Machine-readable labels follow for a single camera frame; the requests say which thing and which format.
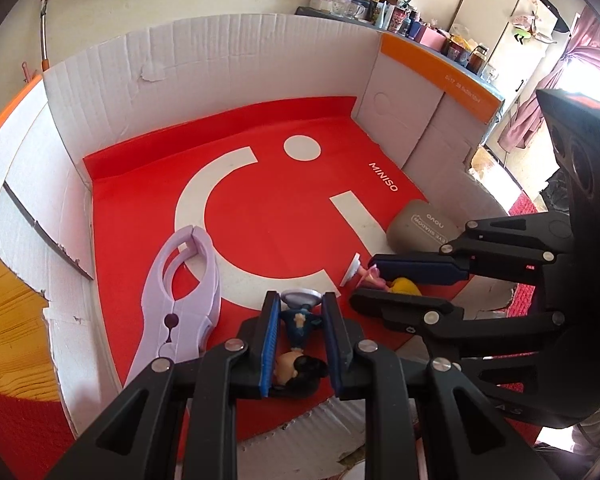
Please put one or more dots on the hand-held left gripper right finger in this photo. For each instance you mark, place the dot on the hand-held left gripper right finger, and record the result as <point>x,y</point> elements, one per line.
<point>331,347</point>

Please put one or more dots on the white cabinet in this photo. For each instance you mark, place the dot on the white cabinet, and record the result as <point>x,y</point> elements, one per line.
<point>495,10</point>

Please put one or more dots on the wooden table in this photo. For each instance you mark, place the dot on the wooden table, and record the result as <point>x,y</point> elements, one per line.
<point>5,320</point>

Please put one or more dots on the yellow-haired figurine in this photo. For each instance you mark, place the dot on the yellow-haired figurine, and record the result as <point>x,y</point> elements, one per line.
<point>405,287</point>

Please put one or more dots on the white cardboard box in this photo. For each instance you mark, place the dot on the white cardboard box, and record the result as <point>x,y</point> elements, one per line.
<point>230,60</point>

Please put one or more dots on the lilac plastic clamp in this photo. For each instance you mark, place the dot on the lilac plastic clamp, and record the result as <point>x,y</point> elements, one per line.
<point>190,310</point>

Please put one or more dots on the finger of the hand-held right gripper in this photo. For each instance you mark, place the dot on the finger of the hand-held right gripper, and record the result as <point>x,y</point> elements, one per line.
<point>405,307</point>
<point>420,269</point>

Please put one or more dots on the dark-haired figurine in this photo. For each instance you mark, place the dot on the dark-haired figurine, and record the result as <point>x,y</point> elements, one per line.
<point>300,366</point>

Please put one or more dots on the pink curtain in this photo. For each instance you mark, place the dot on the pink curtain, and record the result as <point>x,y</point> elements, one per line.
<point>525,110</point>

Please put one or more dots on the green toy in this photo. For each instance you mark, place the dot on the green toy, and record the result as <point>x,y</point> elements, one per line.
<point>522,35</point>

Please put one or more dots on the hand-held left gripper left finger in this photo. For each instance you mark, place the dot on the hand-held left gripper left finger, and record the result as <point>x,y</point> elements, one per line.
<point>270,347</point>

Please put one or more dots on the cluttered shelf of items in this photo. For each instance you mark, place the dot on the cluttered shelf of items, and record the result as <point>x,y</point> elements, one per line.
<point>400,17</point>

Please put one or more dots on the red knitted mat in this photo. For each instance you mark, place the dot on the red knitted mat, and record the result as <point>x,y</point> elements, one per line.
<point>15,435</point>

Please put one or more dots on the grey-brown cosmetic case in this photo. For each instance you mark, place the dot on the grey-brown cosmetic case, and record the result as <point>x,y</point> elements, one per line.
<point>414,230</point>

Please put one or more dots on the red paper liner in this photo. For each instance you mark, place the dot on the red paper liner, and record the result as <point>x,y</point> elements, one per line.
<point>280,200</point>

